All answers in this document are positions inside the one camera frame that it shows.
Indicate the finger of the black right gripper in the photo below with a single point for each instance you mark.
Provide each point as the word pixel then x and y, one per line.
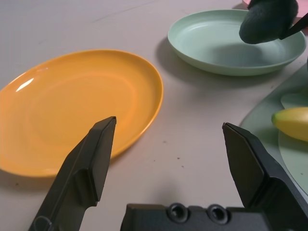
pixel 297 26

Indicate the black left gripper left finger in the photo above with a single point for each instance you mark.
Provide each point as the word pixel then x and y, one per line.
pixel 81 168

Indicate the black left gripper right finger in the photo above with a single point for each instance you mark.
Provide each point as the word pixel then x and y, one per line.
pixel 252 168

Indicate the dark green toy avocado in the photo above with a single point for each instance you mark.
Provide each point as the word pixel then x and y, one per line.
pixel 264 21

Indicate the yellow toy banana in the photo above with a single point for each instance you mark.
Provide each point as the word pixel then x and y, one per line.
pixel 293 121

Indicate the green cutting board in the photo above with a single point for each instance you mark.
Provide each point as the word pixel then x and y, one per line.
pixel 260 119

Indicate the yellow plastic plate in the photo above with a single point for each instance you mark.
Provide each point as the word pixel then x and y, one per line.
pixel 60 96

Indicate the green plastic plate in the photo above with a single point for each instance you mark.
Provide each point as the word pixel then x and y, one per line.
pixel 204 43

